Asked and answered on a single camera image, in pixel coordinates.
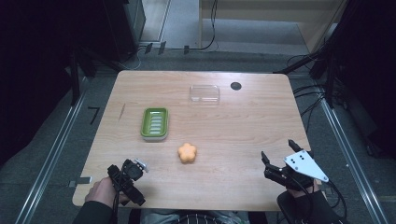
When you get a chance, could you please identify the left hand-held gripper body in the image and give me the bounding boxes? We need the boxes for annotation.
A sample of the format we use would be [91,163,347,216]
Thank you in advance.
[106,158,150,207]

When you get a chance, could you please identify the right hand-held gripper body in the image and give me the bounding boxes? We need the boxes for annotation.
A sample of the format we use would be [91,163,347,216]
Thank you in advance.
[263,148,330,191]

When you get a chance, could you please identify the person's right hand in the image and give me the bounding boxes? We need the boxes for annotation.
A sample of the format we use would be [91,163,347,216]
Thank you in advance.
[286,179,321,199]

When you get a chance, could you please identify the person's left hand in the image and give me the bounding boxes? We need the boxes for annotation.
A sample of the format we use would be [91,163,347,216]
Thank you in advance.
[84,176,131,209]

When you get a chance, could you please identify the grey clamp tag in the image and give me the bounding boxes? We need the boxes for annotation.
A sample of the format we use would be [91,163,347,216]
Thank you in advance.
[68,175,93,189]

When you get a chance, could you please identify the green soap dish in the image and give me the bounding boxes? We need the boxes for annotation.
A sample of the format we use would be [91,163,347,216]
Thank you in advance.
[140,106,170,143]

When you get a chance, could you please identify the orange flower-shaped soap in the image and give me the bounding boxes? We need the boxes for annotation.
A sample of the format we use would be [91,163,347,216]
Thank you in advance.
[177,142,198,164]

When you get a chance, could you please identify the black metal stand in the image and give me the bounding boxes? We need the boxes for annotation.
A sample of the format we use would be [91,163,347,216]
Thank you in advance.
[274,18,344,110]
[68,43,125,106]

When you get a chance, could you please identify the clear plastic container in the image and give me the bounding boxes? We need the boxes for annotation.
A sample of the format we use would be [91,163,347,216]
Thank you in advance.
[189,84,221,106]

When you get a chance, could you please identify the dark curtain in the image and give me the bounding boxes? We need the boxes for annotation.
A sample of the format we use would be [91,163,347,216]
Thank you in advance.
[0,0,108,167]
[334,0,396,160]

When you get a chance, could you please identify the light wooden furniture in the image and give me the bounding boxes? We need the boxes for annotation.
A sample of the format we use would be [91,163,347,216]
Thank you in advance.
[198,0,348,54]

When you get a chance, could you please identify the black cabinet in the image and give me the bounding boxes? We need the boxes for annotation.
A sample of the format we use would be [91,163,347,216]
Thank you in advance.
[101,0,148,62]

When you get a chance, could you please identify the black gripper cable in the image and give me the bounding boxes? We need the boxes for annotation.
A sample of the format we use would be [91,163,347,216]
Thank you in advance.
[111,183,121,224]
[323,179,348,219]

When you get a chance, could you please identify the metal floor rail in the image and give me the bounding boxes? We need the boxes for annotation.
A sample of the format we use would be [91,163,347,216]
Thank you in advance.
[319,98,389,224]
[14,77,89,224]

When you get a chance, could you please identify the black floor cables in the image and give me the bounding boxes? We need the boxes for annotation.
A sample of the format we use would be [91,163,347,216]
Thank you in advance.
[286,53,335,133]

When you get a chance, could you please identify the white floor cable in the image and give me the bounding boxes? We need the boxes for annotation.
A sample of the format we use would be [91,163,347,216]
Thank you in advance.
[120,44,150,71]

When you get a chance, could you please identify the black hanging cable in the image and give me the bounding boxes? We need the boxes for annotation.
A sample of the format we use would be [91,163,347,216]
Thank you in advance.
[186,0,219,52]

